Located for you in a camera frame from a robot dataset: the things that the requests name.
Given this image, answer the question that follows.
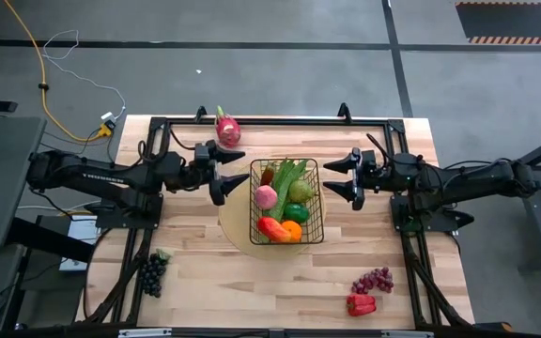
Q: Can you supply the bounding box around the black wire basket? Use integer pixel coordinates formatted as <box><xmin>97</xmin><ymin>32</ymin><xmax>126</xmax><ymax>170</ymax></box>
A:
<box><xmin>249</xmin><ymin>158</ymin><xmax>326</xmax><ymax>246</ymax></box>

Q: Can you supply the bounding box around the orange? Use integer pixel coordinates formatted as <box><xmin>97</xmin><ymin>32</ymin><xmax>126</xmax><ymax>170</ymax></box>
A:
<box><xmin>281</xmin><ymin>219</ymin><xmax>303</xmax><ymax>243</ymax></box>

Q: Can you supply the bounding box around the black mat hazard striped edge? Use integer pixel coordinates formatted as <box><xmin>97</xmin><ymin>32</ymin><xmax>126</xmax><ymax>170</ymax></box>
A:
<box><xmin>455</xmin><ymin>1</ymin><xmax>541</xmax><ymax>47</ymax></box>

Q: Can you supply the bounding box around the white paper box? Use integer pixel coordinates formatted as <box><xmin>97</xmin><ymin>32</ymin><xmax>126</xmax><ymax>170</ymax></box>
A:
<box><xmin>58</xmin><ymin>214</ymin><xmax>102</xmax><ymax>272</ymax></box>

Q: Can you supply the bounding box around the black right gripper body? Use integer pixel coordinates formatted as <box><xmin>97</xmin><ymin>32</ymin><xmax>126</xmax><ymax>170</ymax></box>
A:
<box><xmin>351</xmin><ymin>146</ymin><xmax>425</xmax><ymax>211</ymax></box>

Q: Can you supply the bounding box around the pink peach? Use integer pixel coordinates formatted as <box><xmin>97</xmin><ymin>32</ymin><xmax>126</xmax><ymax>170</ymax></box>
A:
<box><xmin>254</xmin><ymin>184</ymin><xmax>279</xmax><ymax>211</ymax></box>

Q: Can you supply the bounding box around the red bell pepper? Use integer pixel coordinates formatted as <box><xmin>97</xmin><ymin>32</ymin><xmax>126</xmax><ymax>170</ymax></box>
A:
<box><xmin>345</xmin><ymin>293</ymin><xmax>378</xmax><ymax>318</ymax></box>

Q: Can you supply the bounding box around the yellow extension cable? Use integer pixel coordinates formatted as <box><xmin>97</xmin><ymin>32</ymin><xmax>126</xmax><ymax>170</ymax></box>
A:
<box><xmin>1</xmin><ymin>0</ymin><xmax>115</xmax><ymax>143</ymax></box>

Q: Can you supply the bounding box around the green pear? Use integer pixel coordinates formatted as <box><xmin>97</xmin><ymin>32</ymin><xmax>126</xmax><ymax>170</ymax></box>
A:
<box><xmin>287</xmin><ymin>179</ymin><xmax>316</xmax><ymax>205</ymax></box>

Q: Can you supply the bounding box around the red grape bunch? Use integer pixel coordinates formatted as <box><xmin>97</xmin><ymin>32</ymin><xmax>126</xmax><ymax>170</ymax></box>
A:
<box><xmin>350</xmin><ymin>266</ymin><xmax>395</xmax><ymax>296</ymax></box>

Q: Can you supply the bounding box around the thin white cable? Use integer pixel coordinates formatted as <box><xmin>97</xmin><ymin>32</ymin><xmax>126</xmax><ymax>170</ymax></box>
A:
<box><xmin>40</xmin><ymin>29</ymin><xmax>128</xmax><ymax>121</ymax></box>

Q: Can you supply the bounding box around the silver metal bracket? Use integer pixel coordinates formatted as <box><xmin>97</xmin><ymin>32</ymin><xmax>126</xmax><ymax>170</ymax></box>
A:
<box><xmin>118</xmin><ymin>328</ymin><xmax>173</xmax><ymax>338</ymax></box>
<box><xmin>381</xmin><ymin>330</ymin><xmax>435</xmax><ymax>338</ymax></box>

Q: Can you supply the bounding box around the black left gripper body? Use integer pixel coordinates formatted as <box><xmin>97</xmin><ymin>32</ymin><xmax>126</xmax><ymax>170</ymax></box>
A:
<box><xmin>162</xmin><ymin>139</ymin><xmax>227</xmax><ymax>207</ymax></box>

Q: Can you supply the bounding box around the dark purple grape bunch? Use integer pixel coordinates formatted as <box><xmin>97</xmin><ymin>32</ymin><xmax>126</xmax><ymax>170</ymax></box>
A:
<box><xmin>138</xmin><ymin>248</ymin><xmax>172</xmax><ymax>300</ymax></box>

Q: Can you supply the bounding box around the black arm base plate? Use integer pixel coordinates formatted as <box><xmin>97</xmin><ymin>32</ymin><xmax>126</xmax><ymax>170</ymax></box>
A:
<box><xmin>95</xmin><ymin>194</ymin><xmax>163</xmax><ymax>230</ymax></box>
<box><xmin>391</xmin><ymin>194</ymin><xmax>476</xmax><ymax>234</ymax></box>

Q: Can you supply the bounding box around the green romaine lettuce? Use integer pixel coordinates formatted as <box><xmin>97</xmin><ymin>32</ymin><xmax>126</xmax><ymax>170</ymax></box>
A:
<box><xmin>268</xmin><ymin>158</ymin><xmax>309</xmax><ymax>223</ymax></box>

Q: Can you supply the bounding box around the red yellow mango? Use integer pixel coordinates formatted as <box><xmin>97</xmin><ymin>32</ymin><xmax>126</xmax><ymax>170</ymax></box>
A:
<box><xmin>256</xmin><ymin>216</ymin><xmax>293</xmax><ymax>244</ymax></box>

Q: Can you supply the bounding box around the round woven straw placemat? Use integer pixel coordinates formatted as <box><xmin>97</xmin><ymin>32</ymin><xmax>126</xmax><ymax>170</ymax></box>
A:
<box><xmin>217</xmin><ymin>163</ymin><xmax>327</xmax><ymax>262</ymax></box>

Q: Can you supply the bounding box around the pink dragon fruit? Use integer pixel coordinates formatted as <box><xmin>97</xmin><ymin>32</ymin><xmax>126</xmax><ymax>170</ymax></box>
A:
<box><xmin>214</xmin><ymin>105</ymin><xmax>242</xmax><ymax>149</ymax></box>

